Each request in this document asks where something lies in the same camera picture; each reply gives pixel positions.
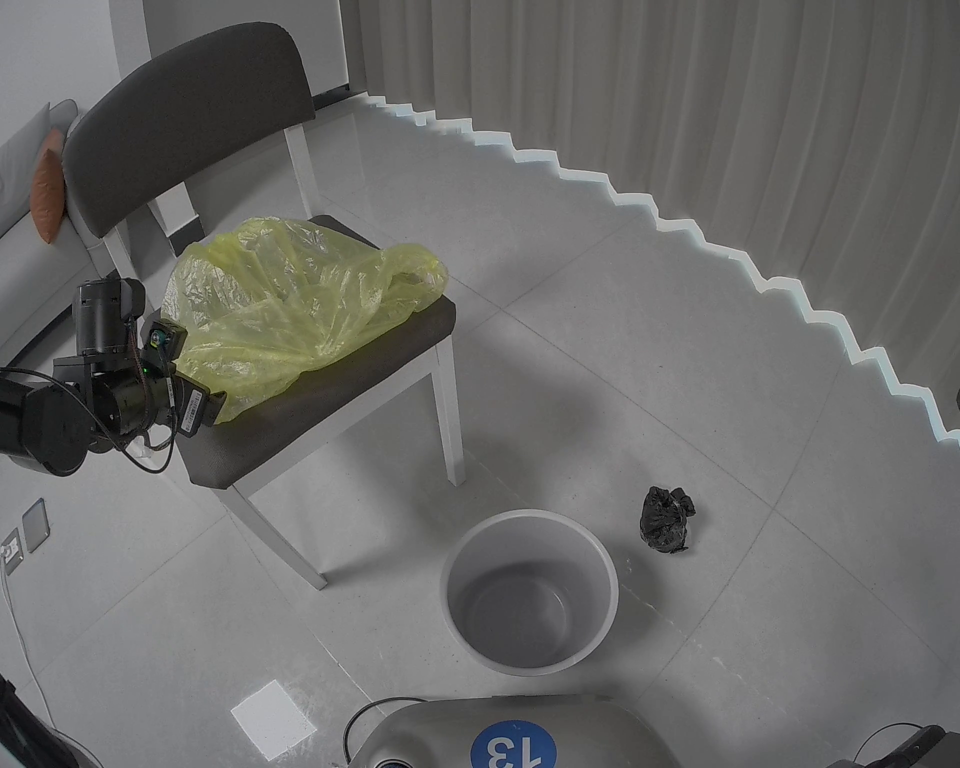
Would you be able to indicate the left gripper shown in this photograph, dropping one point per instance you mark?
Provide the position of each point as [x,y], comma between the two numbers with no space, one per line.
[139,401]

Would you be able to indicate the yellow plastic bag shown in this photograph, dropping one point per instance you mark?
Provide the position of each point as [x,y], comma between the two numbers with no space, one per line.
[300,300]

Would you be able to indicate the black plastic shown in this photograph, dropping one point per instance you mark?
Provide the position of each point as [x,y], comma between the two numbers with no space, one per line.
[664,521]

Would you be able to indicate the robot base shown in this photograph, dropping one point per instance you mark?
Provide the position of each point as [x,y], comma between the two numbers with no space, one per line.
[450,735]

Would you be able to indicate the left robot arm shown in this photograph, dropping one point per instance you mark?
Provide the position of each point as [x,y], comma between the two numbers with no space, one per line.
[45,427]

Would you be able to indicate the white trash bin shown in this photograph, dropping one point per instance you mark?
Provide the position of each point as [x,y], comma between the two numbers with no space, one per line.
[525,547]

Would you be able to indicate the pale grey sofa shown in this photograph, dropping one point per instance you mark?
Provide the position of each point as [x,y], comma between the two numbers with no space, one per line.
[30,277]

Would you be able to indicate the orange cushion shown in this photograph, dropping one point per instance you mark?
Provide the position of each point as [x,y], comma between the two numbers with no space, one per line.
[49,187]

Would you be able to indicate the grey padded white-legged chair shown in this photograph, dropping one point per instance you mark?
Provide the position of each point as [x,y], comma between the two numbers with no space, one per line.
[187,112]

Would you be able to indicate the white curtain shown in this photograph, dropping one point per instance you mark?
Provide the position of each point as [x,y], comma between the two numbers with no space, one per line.
[675,90]

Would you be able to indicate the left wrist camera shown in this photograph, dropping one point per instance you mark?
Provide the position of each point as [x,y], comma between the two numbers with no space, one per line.
[163,341]

